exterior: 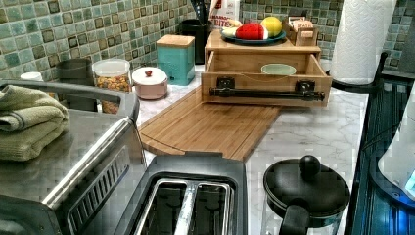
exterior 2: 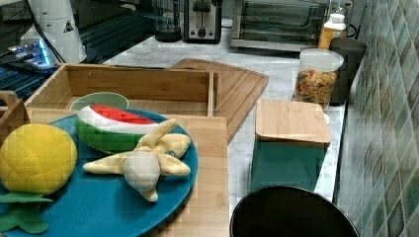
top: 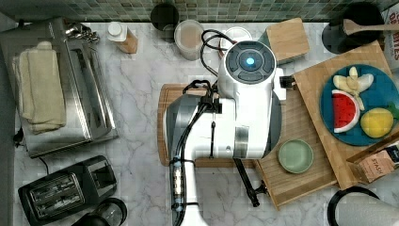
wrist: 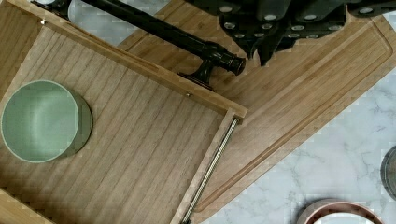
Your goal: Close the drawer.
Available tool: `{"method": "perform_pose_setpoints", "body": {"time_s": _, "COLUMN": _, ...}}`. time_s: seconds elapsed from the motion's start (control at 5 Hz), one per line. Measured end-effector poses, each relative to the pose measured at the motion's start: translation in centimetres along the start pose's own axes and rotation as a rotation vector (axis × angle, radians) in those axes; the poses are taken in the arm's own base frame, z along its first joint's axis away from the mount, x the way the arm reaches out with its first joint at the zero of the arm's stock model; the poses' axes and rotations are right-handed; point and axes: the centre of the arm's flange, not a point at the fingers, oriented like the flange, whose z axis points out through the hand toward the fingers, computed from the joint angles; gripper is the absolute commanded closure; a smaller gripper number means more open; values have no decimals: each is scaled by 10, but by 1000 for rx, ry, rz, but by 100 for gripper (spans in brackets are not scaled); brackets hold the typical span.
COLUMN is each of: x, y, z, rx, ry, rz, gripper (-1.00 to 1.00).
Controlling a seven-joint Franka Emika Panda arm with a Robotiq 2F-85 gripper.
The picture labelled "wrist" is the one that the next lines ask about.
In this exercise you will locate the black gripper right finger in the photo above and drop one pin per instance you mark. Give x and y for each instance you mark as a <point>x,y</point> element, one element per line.
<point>294,19</point>

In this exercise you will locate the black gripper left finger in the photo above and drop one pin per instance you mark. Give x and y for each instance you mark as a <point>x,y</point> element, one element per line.
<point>254,25</point>

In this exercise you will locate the wooden drawer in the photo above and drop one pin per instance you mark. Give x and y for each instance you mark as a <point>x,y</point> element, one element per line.
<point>83,188</point>

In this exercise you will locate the bamboo cutting board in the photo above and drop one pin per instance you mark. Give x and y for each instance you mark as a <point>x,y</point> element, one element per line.
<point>299,102</point>

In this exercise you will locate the grey round container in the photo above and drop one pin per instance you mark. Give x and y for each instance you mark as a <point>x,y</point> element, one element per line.
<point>388,173</point>

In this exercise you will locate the pink rimmed bowl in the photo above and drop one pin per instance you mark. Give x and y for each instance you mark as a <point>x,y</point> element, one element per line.
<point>324,208</point>

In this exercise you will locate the green ceramic bowl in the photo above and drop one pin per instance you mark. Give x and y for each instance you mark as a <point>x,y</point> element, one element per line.
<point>44,121</point>

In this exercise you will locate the black drawer handle bar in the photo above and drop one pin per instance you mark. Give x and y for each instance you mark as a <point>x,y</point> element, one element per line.
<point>113,20</point>

